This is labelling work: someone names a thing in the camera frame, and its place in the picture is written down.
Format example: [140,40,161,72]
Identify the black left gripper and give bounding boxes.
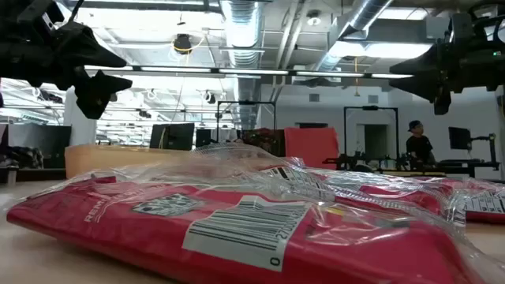
[0,19,133,121]

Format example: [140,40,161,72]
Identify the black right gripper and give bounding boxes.
[388,37,505,116]

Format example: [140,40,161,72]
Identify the red clear-wrapped popcorn bag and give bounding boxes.
[260,156,469,226]
[6,146,505,284]
[441,177,505,226]

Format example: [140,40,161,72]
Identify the black monitor on arm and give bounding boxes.
[447,126,473,151]

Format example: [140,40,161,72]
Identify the white column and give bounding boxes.
[63,85,98,147]

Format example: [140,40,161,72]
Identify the person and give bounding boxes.
[406,119,438,167]

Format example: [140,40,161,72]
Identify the black desk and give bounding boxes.
[436,157,502,179]

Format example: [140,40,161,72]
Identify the black ceiling dome device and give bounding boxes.
[172,33,194,56]

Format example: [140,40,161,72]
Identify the dark bundle on bench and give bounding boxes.
[0,144,45,170]

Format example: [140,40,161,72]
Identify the distant black robot arms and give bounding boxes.
[321,151,413,174]

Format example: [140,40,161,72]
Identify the small black computer monitor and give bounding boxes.
[195,128,212,148]

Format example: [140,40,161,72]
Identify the long ceiling light bar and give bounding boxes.
[84,64,414,80]

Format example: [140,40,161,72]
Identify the dark red bin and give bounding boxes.
[239,127,286,158]

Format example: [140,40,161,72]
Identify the black metal frame rig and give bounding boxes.
[215,100,277,144]
[343,105,400,169]

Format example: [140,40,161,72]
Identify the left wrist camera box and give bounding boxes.
[15,0,66,35]

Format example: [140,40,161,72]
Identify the silver ventilation duct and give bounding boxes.
[219,0,264,131]
[313,0,395,74]

